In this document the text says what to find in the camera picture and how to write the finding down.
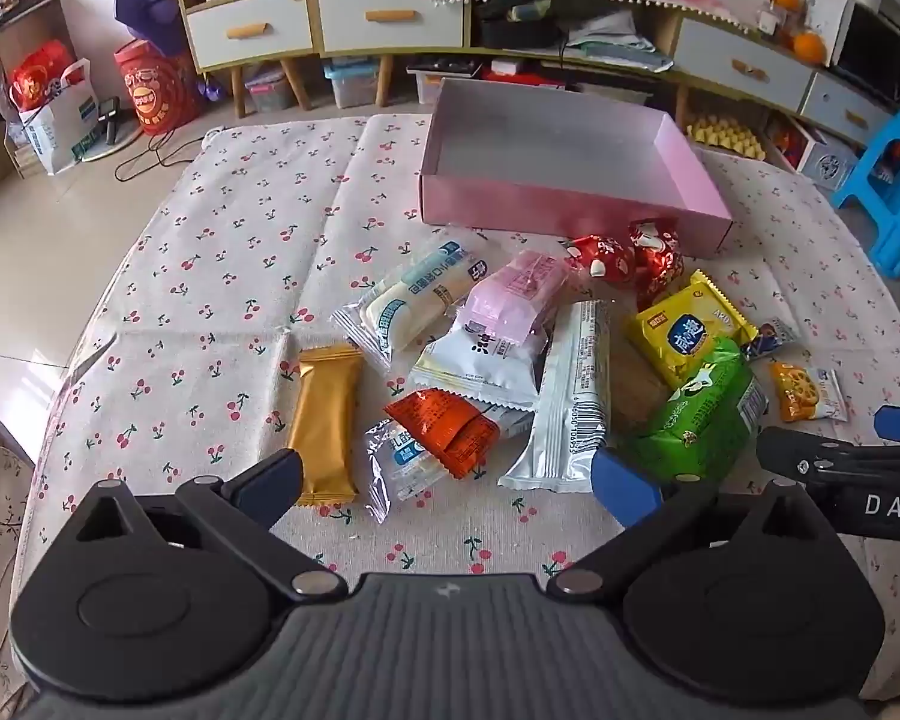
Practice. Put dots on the long silver snack packet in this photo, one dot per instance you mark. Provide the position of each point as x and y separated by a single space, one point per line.
570 397

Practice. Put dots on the yellow biscuit packet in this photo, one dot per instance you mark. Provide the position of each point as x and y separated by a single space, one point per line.
686 330

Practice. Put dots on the wooden shelf rack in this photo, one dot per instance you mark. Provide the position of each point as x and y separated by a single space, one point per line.
22 30

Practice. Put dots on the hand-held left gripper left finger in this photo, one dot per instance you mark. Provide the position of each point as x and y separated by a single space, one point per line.
266 487

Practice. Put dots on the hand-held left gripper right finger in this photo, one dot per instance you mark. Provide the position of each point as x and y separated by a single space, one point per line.
626 491

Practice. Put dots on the pink snack packet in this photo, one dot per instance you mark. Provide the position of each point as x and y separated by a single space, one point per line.
514 292

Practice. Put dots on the cherry print tablecloth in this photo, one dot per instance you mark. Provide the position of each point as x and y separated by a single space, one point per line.
217 277

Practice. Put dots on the clear white bread packet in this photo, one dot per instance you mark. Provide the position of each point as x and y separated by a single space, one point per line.
412 292

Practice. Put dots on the black open case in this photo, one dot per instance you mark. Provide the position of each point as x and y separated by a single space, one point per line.
510 34

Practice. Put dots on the orange-red snack packet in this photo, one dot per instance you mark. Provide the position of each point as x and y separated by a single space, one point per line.
439 427

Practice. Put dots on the blue lid storage bin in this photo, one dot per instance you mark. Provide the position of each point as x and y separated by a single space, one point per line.
351 86

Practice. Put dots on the blue plastic stool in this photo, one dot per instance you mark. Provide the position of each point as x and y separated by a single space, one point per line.
892 165

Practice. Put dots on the glass jar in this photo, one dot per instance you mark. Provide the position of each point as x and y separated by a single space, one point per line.
771 19

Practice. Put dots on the white snack packet black print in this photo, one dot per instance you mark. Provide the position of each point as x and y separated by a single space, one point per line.
480 364

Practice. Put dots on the lotus root chip packet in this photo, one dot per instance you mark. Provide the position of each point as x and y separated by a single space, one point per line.
799 390

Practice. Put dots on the purple fabric cover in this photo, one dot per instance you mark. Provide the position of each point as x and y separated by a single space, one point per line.
146 7

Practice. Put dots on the low wooden tv cabinet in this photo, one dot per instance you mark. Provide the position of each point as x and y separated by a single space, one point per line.
666 37

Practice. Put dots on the gold snack bar packet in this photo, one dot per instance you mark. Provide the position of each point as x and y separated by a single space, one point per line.
326 420

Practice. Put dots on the white printed carton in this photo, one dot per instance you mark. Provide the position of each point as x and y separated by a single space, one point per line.
829 157

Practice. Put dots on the white round floor base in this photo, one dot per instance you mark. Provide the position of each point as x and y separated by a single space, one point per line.
112 146

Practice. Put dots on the small clear packet blue label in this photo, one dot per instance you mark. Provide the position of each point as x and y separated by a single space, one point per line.
401 469

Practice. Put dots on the small white box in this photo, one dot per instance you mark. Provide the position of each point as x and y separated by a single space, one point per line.
506 66

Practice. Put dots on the small clear storage bin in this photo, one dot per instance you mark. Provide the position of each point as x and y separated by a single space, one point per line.
270 94

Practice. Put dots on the pink cardboard box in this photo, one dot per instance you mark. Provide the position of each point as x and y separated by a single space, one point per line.
555 127

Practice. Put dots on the red gift bag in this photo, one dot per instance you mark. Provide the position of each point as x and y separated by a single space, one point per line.
37 79

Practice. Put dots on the small dark blue packet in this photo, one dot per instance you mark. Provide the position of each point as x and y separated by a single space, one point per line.
769 337

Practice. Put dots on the pile of papers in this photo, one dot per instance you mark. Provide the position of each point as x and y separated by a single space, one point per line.
615 37

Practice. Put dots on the white shopping bag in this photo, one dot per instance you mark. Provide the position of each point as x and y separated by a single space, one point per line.
60 127

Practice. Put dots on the red printed carton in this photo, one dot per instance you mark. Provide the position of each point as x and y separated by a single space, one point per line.
784 141

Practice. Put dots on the green snack packet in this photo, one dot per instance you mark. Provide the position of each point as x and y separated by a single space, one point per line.
705 405

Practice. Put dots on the red printed bag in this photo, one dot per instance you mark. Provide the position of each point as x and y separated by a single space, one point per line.
154 94

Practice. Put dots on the red box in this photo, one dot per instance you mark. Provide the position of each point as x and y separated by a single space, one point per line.
525 77

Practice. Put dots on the clear cracker packet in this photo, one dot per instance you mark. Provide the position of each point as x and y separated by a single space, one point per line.
634 405

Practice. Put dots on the yellow egg tray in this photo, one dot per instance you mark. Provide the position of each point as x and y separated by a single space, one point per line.
724 136

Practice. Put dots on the white microwave black door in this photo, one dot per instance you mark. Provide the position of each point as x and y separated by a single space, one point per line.
877 52

